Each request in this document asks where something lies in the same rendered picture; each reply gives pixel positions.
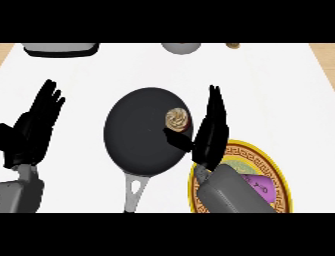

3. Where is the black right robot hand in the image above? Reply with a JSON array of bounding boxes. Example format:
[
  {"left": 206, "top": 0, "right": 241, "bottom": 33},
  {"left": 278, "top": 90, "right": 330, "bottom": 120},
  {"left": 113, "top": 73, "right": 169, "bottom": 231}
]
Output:
[{"left": 163, "top": 84, "right": 232, "bottom": 173}]

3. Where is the black frying pan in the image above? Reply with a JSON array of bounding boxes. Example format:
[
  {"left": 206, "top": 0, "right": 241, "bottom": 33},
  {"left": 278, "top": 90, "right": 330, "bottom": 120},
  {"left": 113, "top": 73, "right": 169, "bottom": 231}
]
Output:
[{"left": 104, "top": 87, "right": 195, "bottom": 214}]

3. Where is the swirled frosting cupcake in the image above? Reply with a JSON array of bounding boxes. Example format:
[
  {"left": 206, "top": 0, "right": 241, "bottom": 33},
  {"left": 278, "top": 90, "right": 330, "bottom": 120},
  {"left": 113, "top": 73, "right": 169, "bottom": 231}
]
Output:
[{"left": 164, "top": 107, "right": 192, "bottom": 132}]

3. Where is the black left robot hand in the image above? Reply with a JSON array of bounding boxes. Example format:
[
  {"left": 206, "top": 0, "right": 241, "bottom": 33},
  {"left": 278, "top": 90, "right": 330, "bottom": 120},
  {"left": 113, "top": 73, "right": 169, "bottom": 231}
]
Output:
[{"left": 0, "top": 78, "right": 67, "bottom": 169}]

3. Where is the grey round bowl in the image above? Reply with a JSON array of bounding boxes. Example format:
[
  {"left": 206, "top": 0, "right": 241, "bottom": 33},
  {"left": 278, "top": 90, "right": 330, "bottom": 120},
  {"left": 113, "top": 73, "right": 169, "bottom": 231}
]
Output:
[{"left": 160, "top": 42, "right": 203, "bottom": 56}]

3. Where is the yellow patterned plate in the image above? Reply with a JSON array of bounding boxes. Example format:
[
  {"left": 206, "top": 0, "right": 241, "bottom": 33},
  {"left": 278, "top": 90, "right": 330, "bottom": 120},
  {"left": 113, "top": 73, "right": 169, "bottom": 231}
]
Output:
[{"left": 188, "top": 139, "right": 294, "bottom": 214}]

